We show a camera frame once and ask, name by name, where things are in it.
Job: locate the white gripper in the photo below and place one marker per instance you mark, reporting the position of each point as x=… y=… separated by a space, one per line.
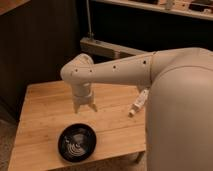
x=83 y=95

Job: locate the white plastic bottle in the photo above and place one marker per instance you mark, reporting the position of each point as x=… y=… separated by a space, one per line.
x=139 y=102

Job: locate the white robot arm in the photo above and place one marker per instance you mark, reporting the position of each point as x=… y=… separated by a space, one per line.
x=179 y=108

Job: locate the black ceramic bowl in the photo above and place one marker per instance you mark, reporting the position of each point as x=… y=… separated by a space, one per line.
x=77 y=142

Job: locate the wooden table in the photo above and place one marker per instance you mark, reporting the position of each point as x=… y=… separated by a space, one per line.
x=48 y=110

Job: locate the grey metal beam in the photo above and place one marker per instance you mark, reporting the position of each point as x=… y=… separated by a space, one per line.
x=105 y=49

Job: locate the metal vertical pole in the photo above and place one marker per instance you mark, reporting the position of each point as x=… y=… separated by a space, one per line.
x=90 y=32

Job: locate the wooden shelf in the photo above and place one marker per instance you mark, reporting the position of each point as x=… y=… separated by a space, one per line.
x=168 y=8

